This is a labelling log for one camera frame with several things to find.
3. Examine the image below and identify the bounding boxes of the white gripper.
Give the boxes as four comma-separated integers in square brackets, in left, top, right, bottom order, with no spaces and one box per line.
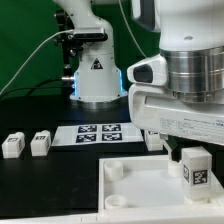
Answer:
[129,84,224,162]

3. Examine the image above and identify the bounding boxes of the white square tabletop part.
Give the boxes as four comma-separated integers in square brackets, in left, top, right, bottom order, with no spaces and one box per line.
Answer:
[98,155,214,212]

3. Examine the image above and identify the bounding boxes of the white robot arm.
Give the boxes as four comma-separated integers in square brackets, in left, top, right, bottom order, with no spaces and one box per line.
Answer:
[54,0,224,145]

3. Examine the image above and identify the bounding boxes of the white L-shaped corner fence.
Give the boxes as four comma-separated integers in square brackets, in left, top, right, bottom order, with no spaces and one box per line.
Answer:
[0,176,224,224]

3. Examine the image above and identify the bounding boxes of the white sheet with markers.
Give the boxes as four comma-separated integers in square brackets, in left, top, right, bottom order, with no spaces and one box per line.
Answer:
[52,122,143,146]

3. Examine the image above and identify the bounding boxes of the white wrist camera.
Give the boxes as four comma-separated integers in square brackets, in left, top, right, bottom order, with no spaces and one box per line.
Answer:
[127,55,168,86]

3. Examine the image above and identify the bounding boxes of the black cable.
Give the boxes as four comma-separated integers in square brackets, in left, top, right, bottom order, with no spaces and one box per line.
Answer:
[0,78,73,101]

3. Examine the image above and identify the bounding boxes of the white cable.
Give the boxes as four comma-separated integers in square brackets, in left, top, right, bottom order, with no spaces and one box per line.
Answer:
[0,29,75,96]

